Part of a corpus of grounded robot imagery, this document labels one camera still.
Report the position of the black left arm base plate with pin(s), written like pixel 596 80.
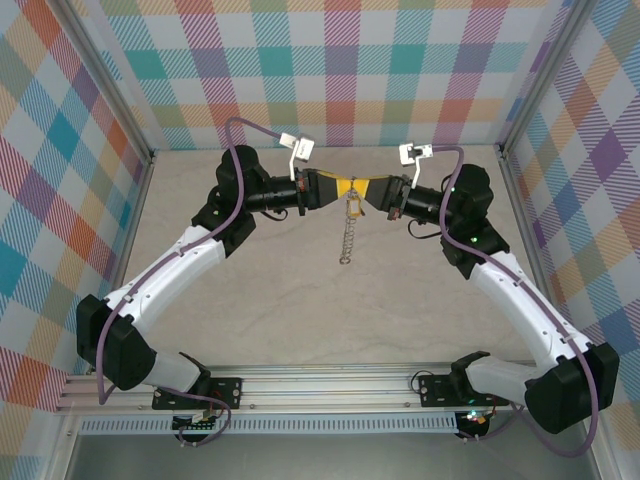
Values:
pixel 225 392

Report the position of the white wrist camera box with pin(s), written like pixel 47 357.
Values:
pixel 415 154
pixel 302 149

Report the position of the black controller board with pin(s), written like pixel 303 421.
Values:
pixel 475 422
pixel 192 425

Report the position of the aluminium side rail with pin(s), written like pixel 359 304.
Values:
pixel 527 225
pixel 129 225

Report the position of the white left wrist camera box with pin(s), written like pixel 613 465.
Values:
pixel 302 149

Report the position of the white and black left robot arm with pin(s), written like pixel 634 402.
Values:
pixel 170 275

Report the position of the silver key with yellow tag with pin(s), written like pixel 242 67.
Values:
pixel 355 206

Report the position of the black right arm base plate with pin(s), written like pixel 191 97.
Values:
pixel 435 390

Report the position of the aluminium corner post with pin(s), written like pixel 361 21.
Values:
pixel 542 75
pixel 112 80

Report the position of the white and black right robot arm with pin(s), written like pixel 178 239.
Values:
pixel 520 310

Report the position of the aluminium frame leg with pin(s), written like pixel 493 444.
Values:
pixel 607 460
pixel 62 450

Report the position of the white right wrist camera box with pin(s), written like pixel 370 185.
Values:
pixel 415 154

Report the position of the aluminium mounting rail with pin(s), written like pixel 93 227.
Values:
pixel 325 390

